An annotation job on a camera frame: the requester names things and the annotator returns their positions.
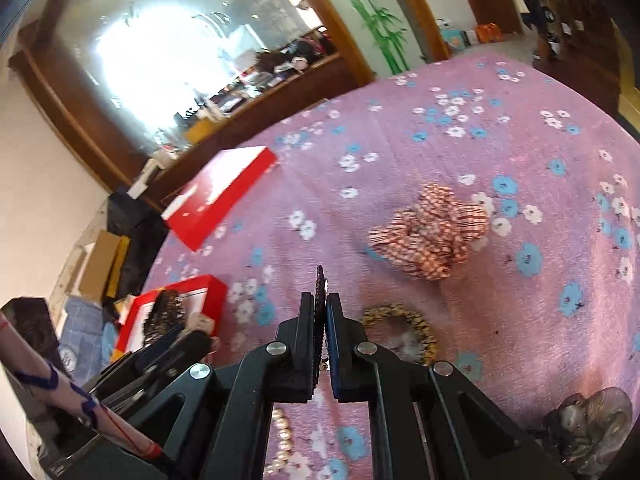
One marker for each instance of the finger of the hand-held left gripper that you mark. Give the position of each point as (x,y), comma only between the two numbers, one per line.
(145,377)
(175,344)

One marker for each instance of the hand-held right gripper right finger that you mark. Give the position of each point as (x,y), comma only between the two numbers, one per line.
(335,340)

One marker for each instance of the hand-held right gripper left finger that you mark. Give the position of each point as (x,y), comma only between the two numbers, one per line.
(309,325)

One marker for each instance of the leopard print hair clip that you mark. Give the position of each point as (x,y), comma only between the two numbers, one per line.
(167,310)

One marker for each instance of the red box tray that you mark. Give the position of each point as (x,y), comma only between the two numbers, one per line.
(197,297)

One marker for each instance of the plaid fabric scrunchie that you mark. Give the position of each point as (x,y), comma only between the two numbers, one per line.
(430,235)

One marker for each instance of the grey shell hair claw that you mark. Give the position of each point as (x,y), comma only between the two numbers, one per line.
(590,430)

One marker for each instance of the person's left forearm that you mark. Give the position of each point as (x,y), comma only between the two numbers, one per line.
(60,385)

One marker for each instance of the white gold hair ornament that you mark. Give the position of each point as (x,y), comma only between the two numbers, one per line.
(199,323)

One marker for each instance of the flat yellow box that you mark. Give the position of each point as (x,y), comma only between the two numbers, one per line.
(119,270)

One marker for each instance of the black sofa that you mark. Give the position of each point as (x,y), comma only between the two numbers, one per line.
(135,240)

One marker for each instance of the red box lid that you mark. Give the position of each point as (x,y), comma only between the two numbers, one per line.
(215,200)

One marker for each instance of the white flat box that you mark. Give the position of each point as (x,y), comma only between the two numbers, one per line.
(145,177)

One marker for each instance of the purple floral blanket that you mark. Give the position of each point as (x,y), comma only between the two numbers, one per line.
(400,160)

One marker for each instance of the small yellow box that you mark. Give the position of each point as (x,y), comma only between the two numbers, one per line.
(202,129)

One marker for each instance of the wooden cabinet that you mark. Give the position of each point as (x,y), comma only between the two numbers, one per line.
(260,105)

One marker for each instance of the dark brown fluffy object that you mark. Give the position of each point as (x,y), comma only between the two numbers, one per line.
(272,61)

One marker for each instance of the wooden framed glass partition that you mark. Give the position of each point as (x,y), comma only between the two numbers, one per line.
(165,35)

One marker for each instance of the green bamboo decal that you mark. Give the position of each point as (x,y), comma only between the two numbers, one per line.
(375,15)

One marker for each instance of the teal white toy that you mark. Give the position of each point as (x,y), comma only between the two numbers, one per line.
(452,36)

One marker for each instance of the orange bag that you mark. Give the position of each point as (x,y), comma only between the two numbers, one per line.
(487,33)

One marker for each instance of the hanging dark white jacket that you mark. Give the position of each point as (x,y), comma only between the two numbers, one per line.
(532,2)

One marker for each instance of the wooden stair railing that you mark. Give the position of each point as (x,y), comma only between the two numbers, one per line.
(575,5)

